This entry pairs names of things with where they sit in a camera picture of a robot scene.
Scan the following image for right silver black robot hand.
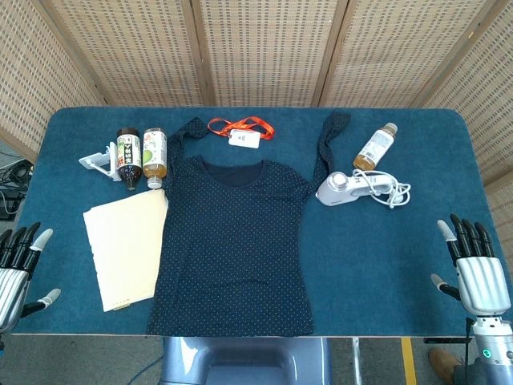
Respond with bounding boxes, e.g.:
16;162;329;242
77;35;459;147
430;213;507;318

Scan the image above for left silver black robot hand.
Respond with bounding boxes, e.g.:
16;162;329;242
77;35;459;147
0;222;62;334

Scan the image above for white handheld steam iron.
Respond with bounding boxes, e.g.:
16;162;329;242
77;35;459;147
315;170;392;208

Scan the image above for navy polka dot shirt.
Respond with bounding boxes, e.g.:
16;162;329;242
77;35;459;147
146;111;352;337

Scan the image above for tan brown shoe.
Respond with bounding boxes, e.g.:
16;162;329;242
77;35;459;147
427;347;462;385

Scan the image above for blue carpet table cover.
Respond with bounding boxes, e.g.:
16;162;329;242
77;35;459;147
11;106;513;338

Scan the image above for cream paper folder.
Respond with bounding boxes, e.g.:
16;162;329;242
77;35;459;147
83;188;169;313

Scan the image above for white plastic phone stand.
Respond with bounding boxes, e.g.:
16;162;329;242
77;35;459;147
78;142;123;183

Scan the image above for metal table leg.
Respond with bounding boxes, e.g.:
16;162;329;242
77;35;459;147
351;337;364;385

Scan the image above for dark tea bottle black cap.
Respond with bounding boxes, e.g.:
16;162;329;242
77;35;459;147
115;127;143;192

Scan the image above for amber drink bottle white label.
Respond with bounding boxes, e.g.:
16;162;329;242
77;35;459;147
352;123;399;176

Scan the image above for green label tea bottle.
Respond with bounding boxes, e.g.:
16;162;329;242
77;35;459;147
142;128;168;190

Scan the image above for grey-blue robot torso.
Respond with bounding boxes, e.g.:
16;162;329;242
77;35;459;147
160;335;333;385

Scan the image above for white ID badge card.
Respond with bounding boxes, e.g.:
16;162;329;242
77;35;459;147
228;128;261;149

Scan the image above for wicker folding screen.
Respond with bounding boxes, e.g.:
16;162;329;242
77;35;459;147
0;0;513;257

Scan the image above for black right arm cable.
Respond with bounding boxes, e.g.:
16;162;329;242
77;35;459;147
463;316;473;368

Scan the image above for black floor cables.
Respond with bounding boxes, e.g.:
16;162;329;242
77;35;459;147
0;160;35;220

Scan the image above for orange lanyard strap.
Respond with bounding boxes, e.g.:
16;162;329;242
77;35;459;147
207;115;276;141

